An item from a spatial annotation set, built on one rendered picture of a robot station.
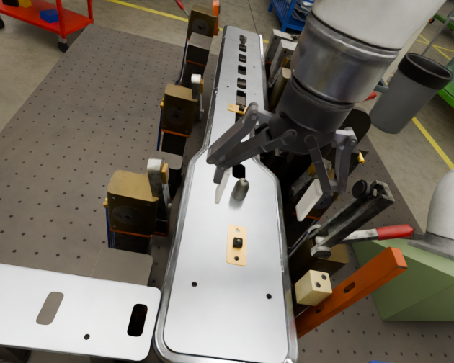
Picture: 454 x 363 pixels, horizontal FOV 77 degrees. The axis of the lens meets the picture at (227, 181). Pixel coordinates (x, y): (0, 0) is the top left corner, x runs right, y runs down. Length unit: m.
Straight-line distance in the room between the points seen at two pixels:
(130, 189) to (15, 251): 0.45
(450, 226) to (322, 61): 0.86
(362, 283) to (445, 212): 0.66
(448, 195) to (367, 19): 0.86
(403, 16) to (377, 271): 0.30
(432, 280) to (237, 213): 0.54
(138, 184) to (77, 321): 0.23
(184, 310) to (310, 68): 0.38
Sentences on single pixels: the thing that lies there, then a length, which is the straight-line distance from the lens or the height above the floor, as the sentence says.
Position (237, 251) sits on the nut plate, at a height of 1.00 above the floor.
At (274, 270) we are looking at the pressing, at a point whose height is 1.00.
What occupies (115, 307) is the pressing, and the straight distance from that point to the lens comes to 0.49.
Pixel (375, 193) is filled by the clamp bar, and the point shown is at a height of 1.21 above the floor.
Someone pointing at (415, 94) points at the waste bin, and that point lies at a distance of 3.53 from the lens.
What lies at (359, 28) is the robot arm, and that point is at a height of 1.41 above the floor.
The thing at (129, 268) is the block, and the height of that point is 0.98.
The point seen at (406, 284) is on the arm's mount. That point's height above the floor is 0.84.
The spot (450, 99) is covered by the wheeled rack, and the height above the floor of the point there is 0.26.
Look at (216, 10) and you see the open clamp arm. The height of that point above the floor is 1.08.
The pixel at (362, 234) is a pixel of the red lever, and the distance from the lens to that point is 0.56.
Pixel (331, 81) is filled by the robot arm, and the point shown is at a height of 1.36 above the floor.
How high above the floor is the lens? 1.46
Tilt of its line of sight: 45 degrees down
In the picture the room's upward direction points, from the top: 21 degrees clockwise
